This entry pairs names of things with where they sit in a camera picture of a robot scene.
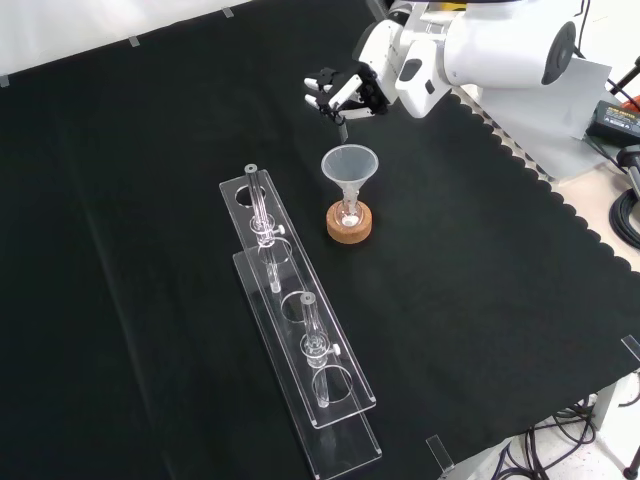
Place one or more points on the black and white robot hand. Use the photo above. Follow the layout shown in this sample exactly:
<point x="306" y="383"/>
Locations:
<point x="350" y="95"/>

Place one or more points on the clear cloth clip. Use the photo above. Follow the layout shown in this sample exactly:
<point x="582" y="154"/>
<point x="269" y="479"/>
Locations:
<point x="440" y="454"/>
<point x="4" y="81"/>
<point x="227" y="12"/>
<point x="632" y="347"/>
<point x="135" y="42"/>

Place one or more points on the black bench cloth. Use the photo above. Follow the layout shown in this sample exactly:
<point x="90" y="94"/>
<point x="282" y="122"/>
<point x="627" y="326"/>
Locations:
<point x="150" y="250"/>

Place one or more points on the black tripod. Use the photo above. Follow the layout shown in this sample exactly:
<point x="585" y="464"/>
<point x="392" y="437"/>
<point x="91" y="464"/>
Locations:
<point x="625" y="80"/>

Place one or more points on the clear plastic funnel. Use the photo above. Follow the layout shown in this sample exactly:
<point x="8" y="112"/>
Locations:
<point x="350" y="167"/>

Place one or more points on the yellow stop button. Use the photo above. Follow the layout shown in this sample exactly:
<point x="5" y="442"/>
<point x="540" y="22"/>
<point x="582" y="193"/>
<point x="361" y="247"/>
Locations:
<point x="452" y="4"/>

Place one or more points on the small round-bottom glass flask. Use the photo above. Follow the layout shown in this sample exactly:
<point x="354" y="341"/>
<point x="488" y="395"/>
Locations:
<point x="349" y="218"/>

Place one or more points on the clear glass weighing funnel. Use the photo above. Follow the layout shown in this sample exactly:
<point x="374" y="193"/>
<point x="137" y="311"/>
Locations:
<point x="343" y="132"/>

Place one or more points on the grey metal base plate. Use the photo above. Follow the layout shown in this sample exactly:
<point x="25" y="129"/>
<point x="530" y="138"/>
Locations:
<point x="550" y="130"/>

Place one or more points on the clear acrylic funnel stand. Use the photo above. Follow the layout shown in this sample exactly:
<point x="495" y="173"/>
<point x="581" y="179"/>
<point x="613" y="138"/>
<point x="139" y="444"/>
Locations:
<point x="305" y="350"/>

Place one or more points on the black power adapter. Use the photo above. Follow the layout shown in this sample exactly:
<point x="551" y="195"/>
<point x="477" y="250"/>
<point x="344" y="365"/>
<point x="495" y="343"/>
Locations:
<point x="617" y="122"/>

